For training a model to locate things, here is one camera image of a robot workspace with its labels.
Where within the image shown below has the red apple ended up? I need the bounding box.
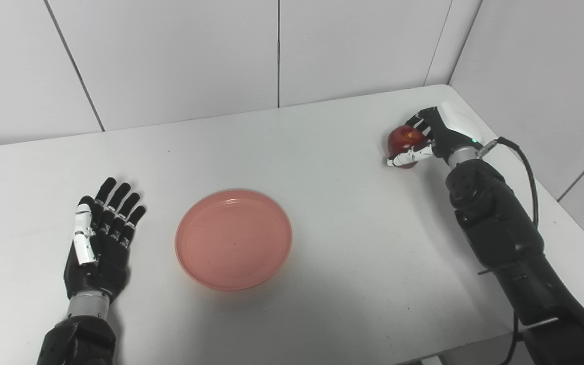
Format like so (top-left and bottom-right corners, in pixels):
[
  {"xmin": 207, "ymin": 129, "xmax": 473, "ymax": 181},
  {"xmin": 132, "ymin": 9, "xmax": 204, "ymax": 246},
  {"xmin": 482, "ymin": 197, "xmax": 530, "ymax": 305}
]
[{"xmin": 387, "ymin": 125, "xmax": 427, "ymax": 169}]

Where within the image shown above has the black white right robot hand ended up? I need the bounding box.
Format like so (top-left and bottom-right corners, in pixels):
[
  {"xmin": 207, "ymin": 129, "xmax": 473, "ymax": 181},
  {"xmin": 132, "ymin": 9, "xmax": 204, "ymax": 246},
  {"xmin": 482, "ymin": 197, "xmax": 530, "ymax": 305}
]
[{"xmin": 386, "ymin": 101, "xmax": 485, "ymax": 168}]

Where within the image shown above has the pink plate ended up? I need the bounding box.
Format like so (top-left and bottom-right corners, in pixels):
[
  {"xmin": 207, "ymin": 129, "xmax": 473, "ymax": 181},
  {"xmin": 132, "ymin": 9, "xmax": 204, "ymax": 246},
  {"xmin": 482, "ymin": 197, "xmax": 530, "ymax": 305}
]
[{"xmin": 174, "ymin": 189, "xmax": 293, "ymax": 291}]

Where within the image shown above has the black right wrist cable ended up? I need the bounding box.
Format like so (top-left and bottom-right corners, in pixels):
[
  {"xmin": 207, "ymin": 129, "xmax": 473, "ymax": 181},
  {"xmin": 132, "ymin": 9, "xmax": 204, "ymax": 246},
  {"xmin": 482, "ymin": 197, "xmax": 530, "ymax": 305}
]
[{"xmin": 477, "ymin": 136, "xmax": 540, "ymax": 365}]

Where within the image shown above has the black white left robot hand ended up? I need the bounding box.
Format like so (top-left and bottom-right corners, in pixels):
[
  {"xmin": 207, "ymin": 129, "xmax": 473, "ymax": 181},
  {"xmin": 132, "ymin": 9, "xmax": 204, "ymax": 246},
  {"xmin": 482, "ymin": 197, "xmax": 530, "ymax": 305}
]
[{"xmin": 64, "ymin": 177, "xmax": 147, "ymax": 304}]

